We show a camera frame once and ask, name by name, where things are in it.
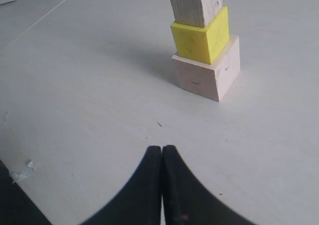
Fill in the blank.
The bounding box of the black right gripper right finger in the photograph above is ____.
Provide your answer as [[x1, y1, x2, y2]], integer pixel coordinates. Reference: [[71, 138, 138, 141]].
[[161, 145, 253, 225]]

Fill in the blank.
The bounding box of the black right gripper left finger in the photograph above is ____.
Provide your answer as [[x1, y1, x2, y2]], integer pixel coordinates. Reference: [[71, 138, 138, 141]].
[[83, 146, 161, 225]]

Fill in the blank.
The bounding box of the large pale wooden cube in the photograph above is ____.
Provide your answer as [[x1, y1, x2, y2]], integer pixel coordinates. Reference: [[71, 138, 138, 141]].
[[172, 35, 241, 102]]

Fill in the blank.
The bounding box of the yellow cube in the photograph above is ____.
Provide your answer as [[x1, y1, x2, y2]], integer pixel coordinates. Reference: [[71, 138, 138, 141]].
[[171, 6, 230, 64]]

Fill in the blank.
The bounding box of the medium wooden cube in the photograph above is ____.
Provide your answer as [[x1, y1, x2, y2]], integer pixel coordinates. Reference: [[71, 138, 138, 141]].
[[170, 0, 223, 28]]

